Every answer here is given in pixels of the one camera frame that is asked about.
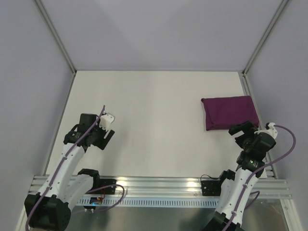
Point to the aluminium frame post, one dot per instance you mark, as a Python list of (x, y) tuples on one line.
[(267, 33), (53, 31)]

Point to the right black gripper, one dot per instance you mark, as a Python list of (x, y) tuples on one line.
[(242, 132)]

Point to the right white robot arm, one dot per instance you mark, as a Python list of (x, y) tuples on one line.
[(236, 186)]

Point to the slotted cable duct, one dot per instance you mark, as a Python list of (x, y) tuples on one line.
[(151, 202)]

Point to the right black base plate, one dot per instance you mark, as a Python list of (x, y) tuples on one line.
[(211, 187)]

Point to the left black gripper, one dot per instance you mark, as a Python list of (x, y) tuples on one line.
[(102, 142)]

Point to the left aluminium frame post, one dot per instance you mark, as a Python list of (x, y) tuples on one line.
[(53, 31)]

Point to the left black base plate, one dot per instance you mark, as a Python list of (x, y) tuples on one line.
[(103, 187)]

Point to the aluminium rail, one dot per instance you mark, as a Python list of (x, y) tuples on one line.
[(173, 187)]

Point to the right aluminium frame post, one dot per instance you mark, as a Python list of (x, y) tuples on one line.
[(267, 33)]

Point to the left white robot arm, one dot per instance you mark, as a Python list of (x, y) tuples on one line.
[(51, 207)]

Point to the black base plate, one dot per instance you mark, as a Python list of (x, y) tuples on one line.
[(211, 187), (103, 187)]

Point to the purple cloth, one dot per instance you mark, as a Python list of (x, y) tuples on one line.
[(222, 113)]

